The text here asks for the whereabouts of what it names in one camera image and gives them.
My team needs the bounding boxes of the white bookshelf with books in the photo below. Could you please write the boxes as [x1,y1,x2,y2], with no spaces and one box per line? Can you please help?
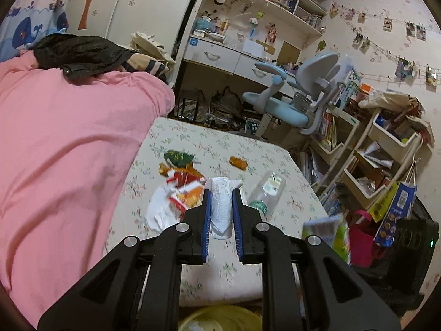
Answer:
[300,62,366,187]

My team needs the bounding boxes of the silver bags under desk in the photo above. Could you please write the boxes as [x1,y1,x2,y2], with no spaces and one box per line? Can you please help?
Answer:
[174,86,249,132]

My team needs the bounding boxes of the beige canvas bag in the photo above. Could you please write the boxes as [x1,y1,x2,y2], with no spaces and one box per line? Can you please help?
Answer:
[130,32,174,63]

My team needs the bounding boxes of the light blue desk chair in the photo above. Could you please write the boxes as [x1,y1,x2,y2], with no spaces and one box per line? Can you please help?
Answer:
[242,52,349,135]

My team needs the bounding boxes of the orange crinkled wrapper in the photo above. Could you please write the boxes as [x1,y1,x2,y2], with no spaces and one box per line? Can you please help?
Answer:
[182,166,206,181]

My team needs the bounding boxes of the white tiered storage cart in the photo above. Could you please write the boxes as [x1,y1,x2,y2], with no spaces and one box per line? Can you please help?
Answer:
[343,107,423,209]

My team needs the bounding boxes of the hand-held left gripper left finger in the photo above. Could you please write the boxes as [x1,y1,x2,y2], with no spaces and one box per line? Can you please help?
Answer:
[37,188,212,331]

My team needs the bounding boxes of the white desk with hutch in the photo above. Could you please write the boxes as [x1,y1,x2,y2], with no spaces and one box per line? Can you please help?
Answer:
[170,0,335,97]

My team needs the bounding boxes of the white wardrobe with tree decal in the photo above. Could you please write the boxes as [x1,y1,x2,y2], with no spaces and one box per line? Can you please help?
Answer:
[64,0,204,59]

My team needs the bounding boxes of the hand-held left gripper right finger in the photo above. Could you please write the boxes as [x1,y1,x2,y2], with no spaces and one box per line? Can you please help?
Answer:
[232,188,402,331]

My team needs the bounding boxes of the white tissue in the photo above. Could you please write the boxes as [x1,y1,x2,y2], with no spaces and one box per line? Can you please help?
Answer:
[206,177,244,239]

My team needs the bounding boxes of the red and white wrapper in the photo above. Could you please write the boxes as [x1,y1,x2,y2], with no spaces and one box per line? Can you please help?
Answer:
[166,176,207,219]

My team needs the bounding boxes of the green crinkled wrapper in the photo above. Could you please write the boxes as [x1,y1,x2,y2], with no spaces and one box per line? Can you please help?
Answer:
[163,150,194,168]

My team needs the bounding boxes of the black floor appliance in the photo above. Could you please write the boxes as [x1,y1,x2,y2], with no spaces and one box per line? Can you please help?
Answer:
[379,196,440,304]

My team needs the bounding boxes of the striped beige cloth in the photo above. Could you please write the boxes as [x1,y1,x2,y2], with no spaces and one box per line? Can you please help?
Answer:
[124,53,170,83]

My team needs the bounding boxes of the whale print curtain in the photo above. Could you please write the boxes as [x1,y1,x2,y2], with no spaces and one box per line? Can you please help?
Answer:
[0,0,69,63]

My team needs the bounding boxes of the yellow paper bag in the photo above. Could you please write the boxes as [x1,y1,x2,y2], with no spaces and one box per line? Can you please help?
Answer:
[368,182,400,223]

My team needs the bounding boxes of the beige cloth bag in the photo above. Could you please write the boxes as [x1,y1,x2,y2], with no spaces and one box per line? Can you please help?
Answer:
[358,90,423,114]

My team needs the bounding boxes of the black jacket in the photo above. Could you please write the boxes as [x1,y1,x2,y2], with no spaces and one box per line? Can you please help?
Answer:
[33,34,140,78]

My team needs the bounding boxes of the blue paper bag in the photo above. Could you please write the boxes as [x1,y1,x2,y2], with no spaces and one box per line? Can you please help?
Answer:
[374,183,418,247]

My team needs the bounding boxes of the yellow waste bin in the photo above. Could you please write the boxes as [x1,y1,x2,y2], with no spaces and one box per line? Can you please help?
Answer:
[178,305,263,331]

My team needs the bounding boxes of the string of wall photos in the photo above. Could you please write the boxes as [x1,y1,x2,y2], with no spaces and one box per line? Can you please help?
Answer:
[329,3,441,87]

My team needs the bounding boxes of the pink blanket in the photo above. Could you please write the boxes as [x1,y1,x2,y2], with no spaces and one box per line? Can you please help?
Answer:
[0,50,176,328]

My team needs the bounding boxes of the green and white carton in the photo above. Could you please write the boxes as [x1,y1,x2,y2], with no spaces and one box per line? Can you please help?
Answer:
[302,215,351,266]

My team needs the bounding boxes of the floral bed sheet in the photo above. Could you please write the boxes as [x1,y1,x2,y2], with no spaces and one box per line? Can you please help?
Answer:
[103,117,328,307]

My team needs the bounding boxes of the red bag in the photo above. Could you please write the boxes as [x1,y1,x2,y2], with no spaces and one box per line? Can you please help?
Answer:
[348,210,386,268]

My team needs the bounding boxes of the clear plastic bottle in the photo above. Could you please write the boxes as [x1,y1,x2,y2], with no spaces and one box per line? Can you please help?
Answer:
[247,172,287,219]

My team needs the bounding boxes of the white plastic bag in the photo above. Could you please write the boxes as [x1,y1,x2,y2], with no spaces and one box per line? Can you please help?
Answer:
[146,183,188,232]

